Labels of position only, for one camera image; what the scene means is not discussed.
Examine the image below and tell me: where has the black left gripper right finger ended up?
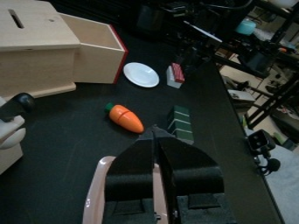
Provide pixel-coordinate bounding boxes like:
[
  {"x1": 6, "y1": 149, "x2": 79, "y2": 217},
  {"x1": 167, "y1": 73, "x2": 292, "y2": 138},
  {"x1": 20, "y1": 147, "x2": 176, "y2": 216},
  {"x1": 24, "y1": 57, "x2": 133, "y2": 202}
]
[{"x1": 152, "y1": 125, "x2": 239, "y2": 224}]

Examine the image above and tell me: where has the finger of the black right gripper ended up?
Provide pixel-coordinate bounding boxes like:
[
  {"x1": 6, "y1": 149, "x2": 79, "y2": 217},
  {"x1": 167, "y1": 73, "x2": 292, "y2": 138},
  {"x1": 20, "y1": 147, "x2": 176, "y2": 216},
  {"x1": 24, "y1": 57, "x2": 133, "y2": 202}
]
[
  {"x1": 192, "y1": 50, "x2": 211, "y2": 74},
  {"x1": 179, "y1": 47, "x2": 193, "y2": 70}
]

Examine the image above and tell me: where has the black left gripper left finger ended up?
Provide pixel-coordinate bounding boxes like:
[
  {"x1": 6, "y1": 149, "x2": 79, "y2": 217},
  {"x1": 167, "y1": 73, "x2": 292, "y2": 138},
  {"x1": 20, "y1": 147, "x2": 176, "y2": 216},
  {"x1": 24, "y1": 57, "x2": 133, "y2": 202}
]
[{"x1": 101, "y1": 125, "x2": 157, "y2": 224}]

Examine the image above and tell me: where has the red and grey block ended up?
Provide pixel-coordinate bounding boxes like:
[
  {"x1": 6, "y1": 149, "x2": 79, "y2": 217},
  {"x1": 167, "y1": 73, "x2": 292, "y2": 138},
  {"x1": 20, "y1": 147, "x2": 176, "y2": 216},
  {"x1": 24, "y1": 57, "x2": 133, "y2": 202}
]
[{"x1": 165, "y1": 62, "x2": 187, "y2": 89}]

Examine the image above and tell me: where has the small white plate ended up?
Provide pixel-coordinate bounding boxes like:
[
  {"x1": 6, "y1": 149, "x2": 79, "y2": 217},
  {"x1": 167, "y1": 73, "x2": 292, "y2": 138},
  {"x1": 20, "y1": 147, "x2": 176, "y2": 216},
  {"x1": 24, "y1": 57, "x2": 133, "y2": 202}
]
[{"x1": 121, "y1": 61, "x2": 161, "y2": 88}]

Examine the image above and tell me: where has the teal round container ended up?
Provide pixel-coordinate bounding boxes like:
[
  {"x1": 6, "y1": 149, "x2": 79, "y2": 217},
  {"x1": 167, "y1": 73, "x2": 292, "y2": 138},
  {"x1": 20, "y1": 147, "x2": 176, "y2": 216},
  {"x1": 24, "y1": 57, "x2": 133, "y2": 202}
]
[{"x1": 235, "y1": 18, "x2": 257, "y2": 37}]

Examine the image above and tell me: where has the white box on floor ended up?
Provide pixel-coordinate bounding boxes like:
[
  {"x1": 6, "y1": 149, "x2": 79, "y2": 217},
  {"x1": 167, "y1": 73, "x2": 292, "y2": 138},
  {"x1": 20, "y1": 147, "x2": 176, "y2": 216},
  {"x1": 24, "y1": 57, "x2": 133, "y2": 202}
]
[{"x1": 227, "y1": 88, "x2": 257, "y2": 109}]

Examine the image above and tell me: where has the green striped toy block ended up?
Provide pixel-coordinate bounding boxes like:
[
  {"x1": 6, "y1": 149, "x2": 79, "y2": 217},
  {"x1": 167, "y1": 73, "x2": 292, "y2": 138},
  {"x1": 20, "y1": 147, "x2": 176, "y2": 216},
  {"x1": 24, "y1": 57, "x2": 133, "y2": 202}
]
[{"x1": 165, "y1": 104, "x2": 195, "y2": 146}]

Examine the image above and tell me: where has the orange toy carrot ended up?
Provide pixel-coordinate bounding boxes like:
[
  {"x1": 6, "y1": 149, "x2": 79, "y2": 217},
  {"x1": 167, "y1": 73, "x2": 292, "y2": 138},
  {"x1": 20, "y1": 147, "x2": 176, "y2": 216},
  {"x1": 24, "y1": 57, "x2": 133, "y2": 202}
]
[{"x1": 103, "y1": 101, "x2": 145, "y2": 135}]

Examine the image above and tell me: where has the wooden drawer with red face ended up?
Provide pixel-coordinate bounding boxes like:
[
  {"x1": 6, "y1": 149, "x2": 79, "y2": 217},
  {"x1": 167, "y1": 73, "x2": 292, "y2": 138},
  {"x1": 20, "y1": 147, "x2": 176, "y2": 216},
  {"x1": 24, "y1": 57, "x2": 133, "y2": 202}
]
[{"x1": 57, "y1": 12, "x2": 129, "y2": 86}]

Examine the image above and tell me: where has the white toy knife block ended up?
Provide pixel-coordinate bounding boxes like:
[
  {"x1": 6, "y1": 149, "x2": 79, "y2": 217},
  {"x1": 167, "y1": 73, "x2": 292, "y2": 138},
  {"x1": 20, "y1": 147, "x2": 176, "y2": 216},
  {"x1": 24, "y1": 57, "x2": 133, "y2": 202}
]
[{"x1": 0, "y1": 95, "x2": 28, "y2": 176}]

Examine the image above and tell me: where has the light wooden box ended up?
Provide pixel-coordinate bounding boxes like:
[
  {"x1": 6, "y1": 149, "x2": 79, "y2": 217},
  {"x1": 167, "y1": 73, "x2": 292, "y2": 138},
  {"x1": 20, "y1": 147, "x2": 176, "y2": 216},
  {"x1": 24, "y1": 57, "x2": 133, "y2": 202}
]
[{"x1": 0, "y1": 0, "x2": 81, "y2": 101}]

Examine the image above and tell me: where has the black metal shelf frame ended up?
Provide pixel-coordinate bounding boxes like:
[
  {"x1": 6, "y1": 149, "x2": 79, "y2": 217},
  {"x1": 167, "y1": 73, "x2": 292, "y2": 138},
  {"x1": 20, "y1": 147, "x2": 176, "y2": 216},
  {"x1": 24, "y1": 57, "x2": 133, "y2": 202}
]
[{"x1": 211, "y1": 0, "x2": 299, "y2": 130}]

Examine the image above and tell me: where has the small black table camera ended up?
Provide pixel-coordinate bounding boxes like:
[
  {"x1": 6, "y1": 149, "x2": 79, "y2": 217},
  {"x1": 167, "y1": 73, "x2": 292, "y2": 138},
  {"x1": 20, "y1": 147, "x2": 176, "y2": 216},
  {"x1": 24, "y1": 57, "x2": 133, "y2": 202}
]
[{"x1": 247, "y1": 129, "x2": 283, "y2": 177}]

